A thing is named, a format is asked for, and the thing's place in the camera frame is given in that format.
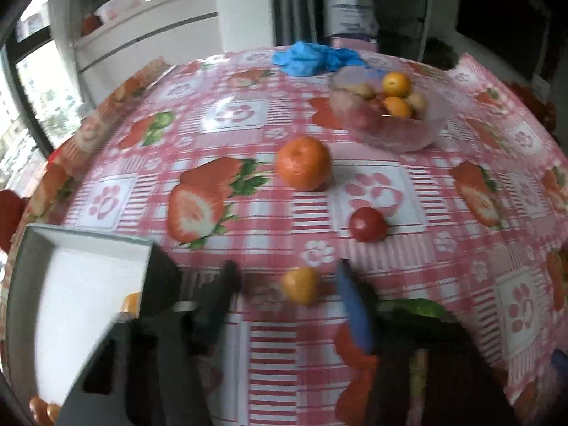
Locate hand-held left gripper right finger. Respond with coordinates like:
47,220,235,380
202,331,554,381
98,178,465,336
335,258,518,426

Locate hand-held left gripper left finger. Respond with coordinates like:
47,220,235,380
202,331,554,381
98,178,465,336
55,260,242,426

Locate small yellow kumquat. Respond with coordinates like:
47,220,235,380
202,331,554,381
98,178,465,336
281,267,321,306

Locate white cardboard box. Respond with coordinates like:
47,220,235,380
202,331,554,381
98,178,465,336
4,223,182,411

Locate red cherry tomato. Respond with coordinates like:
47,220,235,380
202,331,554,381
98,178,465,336
350,206,389,243

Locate large orange mandarin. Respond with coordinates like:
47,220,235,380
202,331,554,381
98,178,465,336
275,136,333,191

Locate clear glass bowl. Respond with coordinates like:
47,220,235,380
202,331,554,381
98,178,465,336
328,66,451,152

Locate red plastic chair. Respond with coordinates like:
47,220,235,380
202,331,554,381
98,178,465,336
0,189,28,255

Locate blue cloth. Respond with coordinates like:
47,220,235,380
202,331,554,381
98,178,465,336
272,41,373,76

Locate white cabinet counter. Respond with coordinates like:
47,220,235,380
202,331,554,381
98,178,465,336
72,0,223,104

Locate orange cartons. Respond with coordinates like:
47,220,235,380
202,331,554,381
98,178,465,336
508,81,557,131

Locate white printed bag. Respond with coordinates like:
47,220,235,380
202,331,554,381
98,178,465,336
321,0,379,39

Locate orange bottle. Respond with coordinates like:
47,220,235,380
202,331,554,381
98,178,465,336
81,14,103,36

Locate white basin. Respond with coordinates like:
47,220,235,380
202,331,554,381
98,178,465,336
94,0,150,24

